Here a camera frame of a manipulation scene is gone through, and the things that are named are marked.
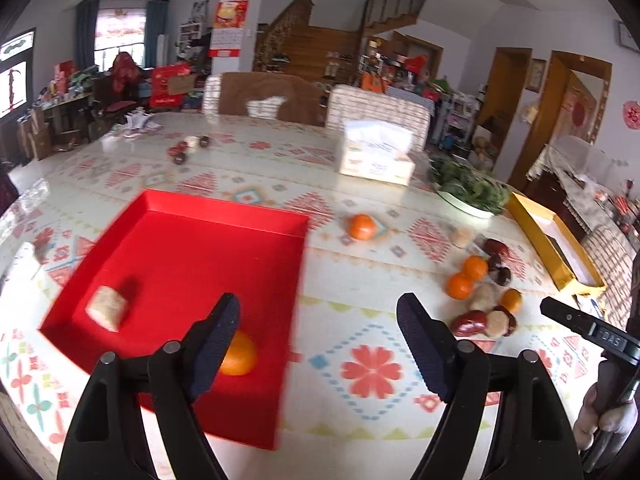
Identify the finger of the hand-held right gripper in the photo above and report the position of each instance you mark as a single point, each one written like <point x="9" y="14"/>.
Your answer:
<point x="595" y="332"/>

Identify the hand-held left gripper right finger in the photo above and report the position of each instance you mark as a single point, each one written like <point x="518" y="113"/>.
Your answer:
<point x="425" y="350"/>

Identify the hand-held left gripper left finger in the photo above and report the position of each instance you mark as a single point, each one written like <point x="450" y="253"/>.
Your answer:
<point x="215" y="342"/>

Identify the orange tangerine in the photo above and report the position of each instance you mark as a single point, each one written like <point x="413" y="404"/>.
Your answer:
<point x="511" y="300"/>
<point x="475" y="267"/>
<point x="242" y="358"/>
<point x="460" y="286"/>
<point x="362" y="226"/>

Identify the beige food chunk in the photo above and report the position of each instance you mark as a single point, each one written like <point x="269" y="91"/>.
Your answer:
<point x="106" y="308"/>
<point x="496" y="323"/>
<point x="482" y="296"/>
<point x="462" y="236"/>

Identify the red tray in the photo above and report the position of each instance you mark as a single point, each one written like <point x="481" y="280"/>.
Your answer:
<point x="175" y="270"/>

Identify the person's right hand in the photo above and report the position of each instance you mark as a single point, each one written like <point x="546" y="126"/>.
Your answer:
<point x="587" y="425"/>

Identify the patterned tablecloth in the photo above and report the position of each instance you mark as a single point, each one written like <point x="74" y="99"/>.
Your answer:
<point x="350" y="280"/>

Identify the plate of green leaves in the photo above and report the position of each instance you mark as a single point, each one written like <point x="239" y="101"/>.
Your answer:
<point x="467" y="187"/>

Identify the white lace cloth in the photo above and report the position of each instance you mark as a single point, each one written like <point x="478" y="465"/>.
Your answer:
<point x="575" y="160"/>

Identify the small white food piece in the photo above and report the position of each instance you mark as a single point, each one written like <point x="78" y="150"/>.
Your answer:
<point x="190" y="141"/>

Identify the white tissue box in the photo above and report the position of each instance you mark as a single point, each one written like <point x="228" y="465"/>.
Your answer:
<point x="377" y="152"/>

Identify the white patterned chair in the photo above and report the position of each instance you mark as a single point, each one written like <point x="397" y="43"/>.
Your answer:
<point x="211" y="92"/>
<point x="380" y="110"/>

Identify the brown covered chair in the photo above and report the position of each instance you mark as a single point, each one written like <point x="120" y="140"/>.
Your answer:
<point x="240" y="92"/>

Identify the red gift box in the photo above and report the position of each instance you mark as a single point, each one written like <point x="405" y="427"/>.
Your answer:
<point x="167" y="85"/>

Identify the red cloth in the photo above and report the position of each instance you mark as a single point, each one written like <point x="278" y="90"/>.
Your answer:
<point x="123" y="67"/>

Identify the wooden staircase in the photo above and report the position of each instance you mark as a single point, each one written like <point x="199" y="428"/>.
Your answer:
<point x="310" y="45"/>

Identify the blue curtain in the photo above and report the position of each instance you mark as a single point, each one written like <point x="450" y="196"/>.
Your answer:
<point x="86" y="35"/>
<point x="156" y="30"/>

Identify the red paper wall decoration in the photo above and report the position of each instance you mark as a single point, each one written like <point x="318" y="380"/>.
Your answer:
<point x="632" y="114"/>

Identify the framed wall picture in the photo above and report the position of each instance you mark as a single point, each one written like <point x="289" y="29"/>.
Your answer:
<point x="536" y="75"/>

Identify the red wall calendar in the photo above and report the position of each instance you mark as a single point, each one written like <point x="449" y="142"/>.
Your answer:
<point x="230" y="25"/>

